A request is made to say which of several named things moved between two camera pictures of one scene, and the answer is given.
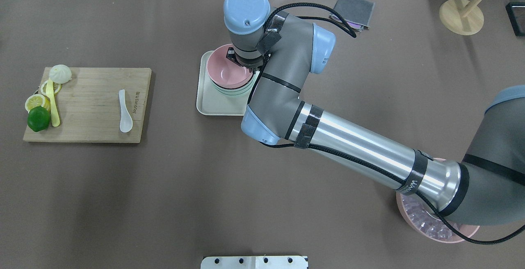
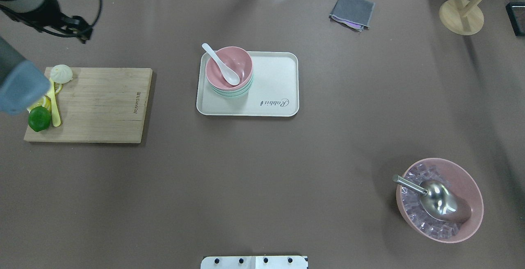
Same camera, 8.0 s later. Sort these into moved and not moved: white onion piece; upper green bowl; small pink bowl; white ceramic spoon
Moved: white ceramic spoon
Not moved: white onion piece; upper green bowl; small pink bowl
